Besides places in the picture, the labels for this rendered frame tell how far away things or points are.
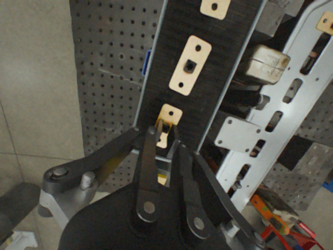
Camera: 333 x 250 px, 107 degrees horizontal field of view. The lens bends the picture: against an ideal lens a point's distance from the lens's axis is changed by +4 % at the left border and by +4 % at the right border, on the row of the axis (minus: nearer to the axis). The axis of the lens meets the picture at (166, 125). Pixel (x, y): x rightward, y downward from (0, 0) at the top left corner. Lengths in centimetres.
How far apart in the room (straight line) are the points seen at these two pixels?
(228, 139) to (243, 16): 23
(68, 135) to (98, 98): 119
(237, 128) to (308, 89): 30
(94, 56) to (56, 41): 104
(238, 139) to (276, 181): 87
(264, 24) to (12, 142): 251
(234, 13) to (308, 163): 53
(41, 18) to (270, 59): 185
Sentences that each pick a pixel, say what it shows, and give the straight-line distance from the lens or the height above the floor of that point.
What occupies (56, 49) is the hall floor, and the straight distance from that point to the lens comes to 180.
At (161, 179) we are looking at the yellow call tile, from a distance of 30.
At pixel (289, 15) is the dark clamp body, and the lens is 42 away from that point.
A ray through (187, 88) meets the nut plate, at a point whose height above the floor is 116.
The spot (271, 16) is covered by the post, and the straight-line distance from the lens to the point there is 37.
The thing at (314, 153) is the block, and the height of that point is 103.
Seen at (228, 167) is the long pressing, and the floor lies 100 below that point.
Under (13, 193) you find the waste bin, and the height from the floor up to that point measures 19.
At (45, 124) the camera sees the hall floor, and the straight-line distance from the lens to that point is 205.
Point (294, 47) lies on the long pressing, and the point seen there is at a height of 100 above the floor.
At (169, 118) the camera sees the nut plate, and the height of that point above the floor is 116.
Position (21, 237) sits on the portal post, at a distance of 360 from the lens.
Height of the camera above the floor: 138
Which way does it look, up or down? 72 degrees down
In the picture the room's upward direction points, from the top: 179 degrees counter-clockwise
